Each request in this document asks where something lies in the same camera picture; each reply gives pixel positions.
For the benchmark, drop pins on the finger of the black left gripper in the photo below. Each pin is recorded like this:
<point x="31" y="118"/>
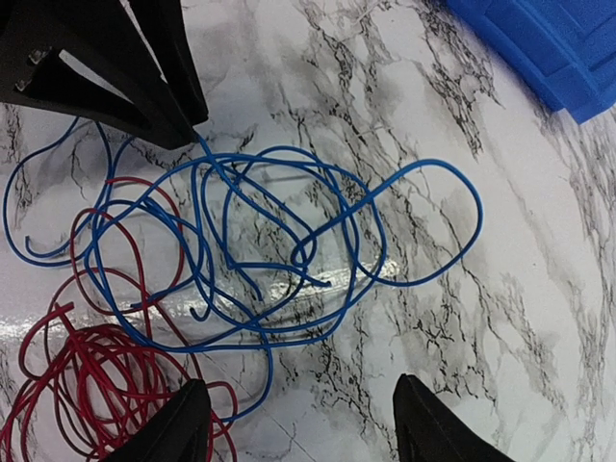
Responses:
<point x="163" y="28"/>
<point x="88" y="59"/>

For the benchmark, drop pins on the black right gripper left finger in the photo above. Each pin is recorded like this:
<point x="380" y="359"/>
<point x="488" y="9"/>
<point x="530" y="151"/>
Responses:
<point x="179" y="431"/>

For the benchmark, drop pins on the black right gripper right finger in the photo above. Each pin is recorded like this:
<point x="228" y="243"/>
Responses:
<point x="428" y="431"/>

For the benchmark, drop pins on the blue three-compartment plastic bin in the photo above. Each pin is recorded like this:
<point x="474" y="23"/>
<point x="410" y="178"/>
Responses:
<point x="564" y="50"/>

